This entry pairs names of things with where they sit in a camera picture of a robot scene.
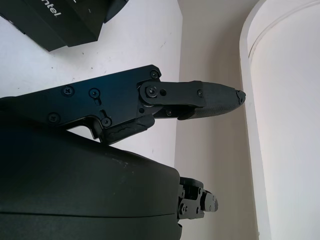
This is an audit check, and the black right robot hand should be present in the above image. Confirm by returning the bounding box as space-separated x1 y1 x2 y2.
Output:
0 64 248 240

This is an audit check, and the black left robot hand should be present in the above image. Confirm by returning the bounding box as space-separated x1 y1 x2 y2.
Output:
102 0 129 25

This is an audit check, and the black RealSense box lid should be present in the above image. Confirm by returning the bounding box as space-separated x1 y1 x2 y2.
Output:
0 0 111 53

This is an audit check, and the white curved table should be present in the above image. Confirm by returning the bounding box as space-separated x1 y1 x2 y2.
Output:
239 0 320 240

